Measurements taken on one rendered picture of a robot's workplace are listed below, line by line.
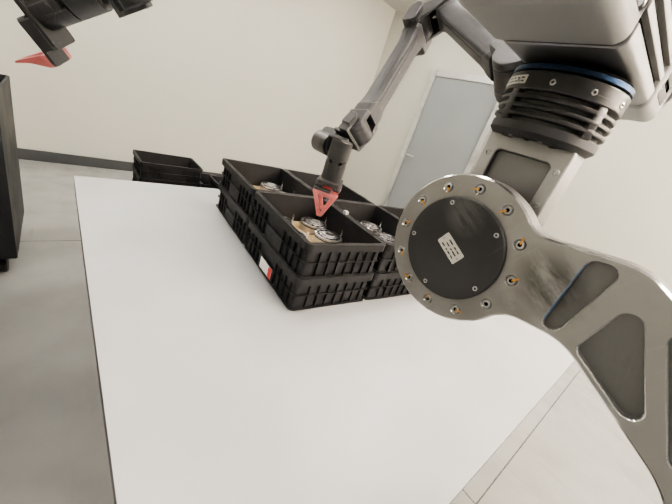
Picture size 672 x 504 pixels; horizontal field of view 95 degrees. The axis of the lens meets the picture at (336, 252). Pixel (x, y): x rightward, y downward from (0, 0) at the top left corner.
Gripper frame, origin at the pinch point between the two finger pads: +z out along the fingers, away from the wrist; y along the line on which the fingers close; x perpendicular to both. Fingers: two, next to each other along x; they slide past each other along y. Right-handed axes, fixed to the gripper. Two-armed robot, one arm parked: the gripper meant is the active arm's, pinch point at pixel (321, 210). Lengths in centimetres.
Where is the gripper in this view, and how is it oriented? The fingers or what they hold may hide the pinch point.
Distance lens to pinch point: 88.8
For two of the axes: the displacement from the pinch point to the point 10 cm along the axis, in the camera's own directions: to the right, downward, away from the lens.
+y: -1.1, 3.7, -9.2
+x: 9.5, 3.3, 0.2
